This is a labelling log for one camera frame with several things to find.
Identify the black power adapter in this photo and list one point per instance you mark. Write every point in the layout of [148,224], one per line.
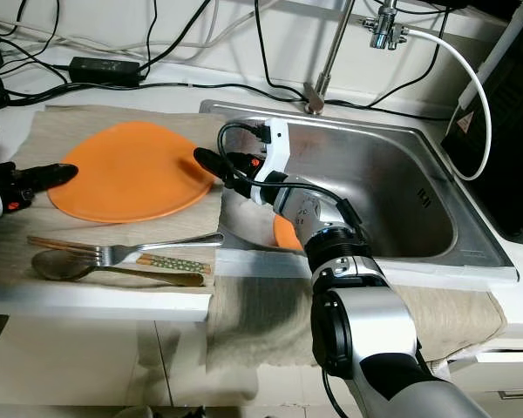
[105,70]

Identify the beige woven counter mat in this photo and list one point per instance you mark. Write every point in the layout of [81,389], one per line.
[17,235]

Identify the metal fork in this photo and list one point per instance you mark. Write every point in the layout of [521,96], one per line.
[122,252]

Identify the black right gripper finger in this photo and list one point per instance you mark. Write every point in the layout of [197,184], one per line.
[216,165]

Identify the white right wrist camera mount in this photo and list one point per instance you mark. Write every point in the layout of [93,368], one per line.
[277,157]

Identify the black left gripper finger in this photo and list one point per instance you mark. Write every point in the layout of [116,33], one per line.
[54,171]
[50,185]

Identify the chrome wall tap valve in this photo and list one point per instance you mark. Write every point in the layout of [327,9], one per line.
[388,26]

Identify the chrome swivel faucet pipe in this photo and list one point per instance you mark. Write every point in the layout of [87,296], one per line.
[331,52]

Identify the metal spoon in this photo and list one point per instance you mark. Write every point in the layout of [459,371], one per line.
[61,264]

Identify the white drawer front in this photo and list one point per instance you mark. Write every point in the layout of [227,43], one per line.
[506,374]

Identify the black countertop appliance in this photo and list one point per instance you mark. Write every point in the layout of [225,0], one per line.
[514,131]

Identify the orange plastic plate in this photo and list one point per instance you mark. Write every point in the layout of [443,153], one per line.
[131,174]

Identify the stainless steel sink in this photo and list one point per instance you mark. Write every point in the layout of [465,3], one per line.
[410,174]

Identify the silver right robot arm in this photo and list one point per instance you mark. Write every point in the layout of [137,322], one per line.
[383,331]

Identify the beige hanging towel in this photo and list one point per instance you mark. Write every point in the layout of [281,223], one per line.
[296,326]

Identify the white cabinet door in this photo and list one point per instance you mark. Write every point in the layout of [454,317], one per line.
[78,366]

